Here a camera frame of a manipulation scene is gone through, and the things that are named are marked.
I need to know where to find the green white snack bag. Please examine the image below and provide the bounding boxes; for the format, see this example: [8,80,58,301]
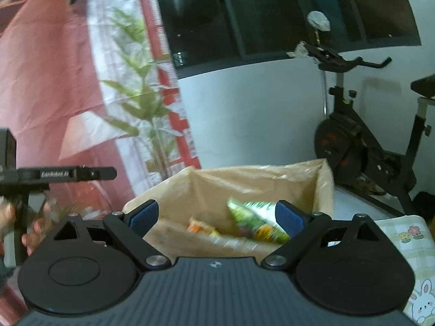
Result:
[227,197,290,244]

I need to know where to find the orange snack bar wrapper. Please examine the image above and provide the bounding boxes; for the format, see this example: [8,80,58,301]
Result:
[187,217,220,237]

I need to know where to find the person left hand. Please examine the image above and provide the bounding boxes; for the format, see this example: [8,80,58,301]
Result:
[0,196,61,255]

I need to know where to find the brown cardboard box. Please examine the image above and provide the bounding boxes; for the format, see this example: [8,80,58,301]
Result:
[123,160,334,261]

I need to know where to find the black exercise bike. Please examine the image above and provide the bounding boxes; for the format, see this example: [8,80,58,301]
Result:
[299,42,435,217]

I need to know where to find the checked green tablecloth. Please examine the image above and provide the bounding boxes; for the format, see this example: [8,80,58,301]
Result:
[376,215,435,325]

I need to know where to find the white cloth on bike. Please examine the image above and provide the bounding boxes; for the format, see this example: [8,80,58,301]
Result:
[307,10,330,32]

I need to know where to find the dark window frame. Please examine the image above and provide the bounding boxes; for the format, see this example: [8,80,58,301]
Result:
[158,0,420,78]

